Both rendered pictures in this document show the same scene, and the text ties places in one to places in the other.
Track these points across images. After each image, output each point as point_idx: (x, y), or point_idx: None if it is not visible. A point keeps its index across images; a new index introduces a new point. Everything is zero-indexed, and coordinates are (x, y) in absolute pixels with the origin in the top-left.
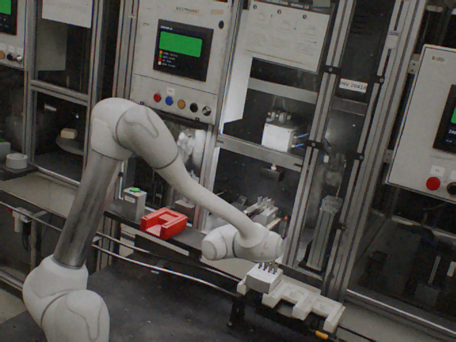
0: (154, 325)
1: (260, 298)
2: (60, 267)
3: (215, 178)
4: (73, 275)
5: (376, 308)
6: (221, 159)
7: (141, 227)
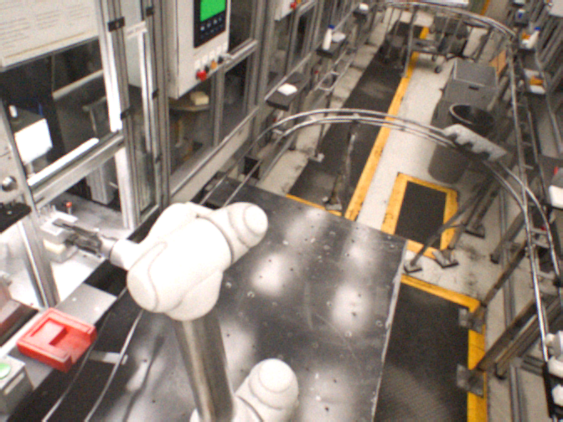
0: (177, 366)
1: (92, 281)
2: (240, 410)
3: None
4: (238, 398)
5: (184, 183)
6: None
7: (67, 368)
